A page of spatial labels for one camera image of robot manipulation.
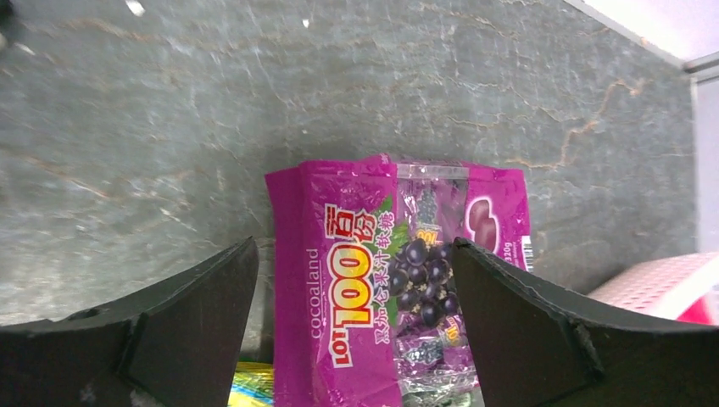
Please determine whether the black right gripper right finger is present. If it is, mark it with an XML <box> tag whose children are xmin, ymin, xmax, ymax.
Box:
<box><xmin>452</xmin><ymin>238</ymin><xmax>718</xmax><ymax>406</ymax></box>

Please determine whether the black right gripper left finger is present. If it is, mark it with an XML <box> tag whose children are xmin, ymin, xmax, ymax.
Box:
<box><xmin>1</xmin><ymin>238</ymin><xmax>259</xmax><ymax>406</ymax></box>

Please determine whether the green Fox's candy bag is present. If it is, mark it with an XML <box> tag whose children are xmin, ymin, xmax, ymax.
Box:
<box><xmin>227</xmin><ymin>362</ymin><xmax>274</xmax><ymax>407</ymax></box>

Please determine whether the white plastic basket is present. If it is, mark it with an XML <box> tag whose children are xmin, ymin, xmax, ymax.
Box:
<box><xmin>588</xmin><ymin>252</ymin><xmax>718</xmax><ymax>326</ymax></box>

